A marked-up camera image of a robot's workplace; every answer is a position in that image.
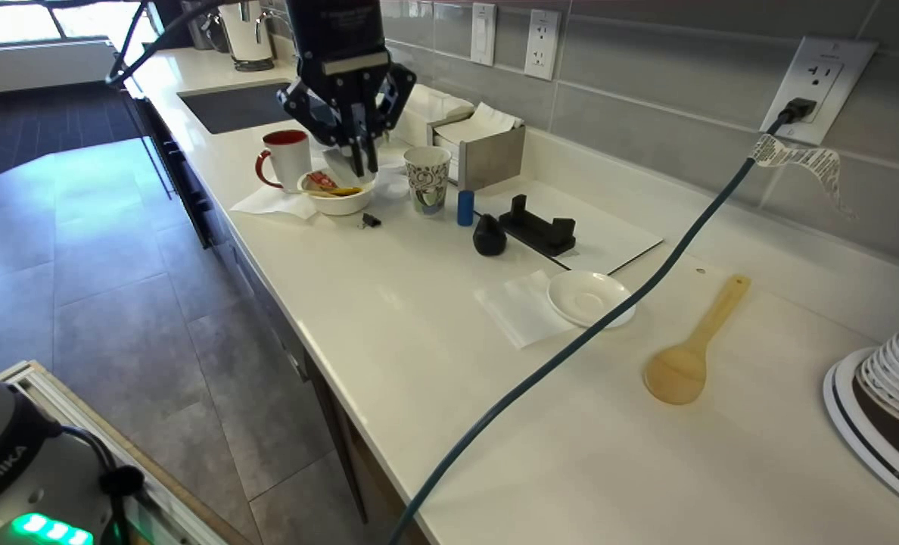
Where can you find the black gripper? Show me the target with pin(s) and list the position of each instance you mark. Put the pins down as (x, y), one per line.
(333, 32)

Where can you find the black robot base green light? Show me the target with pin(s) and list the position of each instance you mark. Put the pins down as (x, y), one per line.
(3, 474)

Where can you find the white mug red inside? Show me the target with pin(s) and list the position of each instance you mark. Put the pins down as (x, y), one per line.
(289, 160)

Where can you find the small white plate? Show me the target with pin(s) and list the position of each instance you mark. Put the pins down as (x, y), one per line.
(589, 298)

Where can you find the white plate stack dark rim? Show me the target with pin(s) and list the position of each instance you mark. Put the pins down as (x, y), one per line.
(873, 442)

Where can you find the white paper towel stack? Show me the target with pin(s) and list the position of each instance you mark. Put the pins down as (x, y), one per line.
(435, 110)

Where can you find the yellow red food pieces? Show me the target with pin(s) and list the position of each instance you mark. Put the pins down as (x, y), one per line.
(329, 189)

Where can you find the small black knob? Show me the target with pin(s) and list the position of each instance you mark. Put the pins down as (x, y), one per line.
(372, 218)

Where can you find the kitchen sink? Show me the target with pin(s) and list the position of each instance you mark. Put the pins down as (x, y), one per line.
(232, 106)

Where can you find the large white paper napkin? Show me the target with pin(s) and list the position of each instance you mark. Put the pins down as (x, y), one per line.
(268, 206)

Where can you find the metal napkin holder with napkins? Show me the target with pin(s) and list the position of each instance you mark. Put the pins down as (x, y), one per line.
(489, 153)

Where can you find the small blue cylinder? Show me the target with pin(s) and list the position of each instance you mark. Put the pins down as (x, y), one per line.
(466, 206)

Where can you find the small black round bottle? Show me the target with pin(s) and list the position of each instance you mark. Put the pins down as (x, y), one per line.
(489, 238)

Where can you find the black plastic holder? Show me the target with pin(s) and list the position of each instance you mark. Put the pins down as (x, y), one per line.
(540, 231)

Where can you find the small white paper napkin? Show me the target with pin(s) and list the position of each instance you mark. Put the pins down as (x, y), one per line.
(519, 306)

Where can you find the dark grey floor mat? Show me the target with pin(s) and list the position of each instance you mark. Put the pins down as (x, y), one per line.
(36, 132)

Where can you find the white ledge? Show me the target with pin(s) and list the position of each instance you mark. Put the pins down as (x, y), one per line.
(36, 69)

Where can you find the thin dark stick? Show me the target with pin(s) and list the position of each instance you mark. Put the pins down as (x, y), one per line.
(637, 256)

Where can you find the brown wooden cabinet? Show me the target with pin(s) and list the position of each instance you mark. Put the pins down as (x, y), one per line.
(368, 494)

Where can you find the wooden spoon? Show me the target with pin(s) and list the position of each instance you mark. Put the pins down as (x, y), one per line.
(679, 369)

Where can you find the black power plug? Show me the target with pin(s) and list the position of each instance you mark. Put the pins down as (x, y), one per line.
(793, 110)

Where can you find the white wall outlet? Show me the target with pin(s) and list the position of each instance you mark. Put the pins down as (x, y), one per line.
(832, 64)
(540, 44)

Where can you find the white metal frame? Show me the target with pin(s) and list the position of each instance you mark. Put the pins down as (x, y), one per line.
(157, 486)

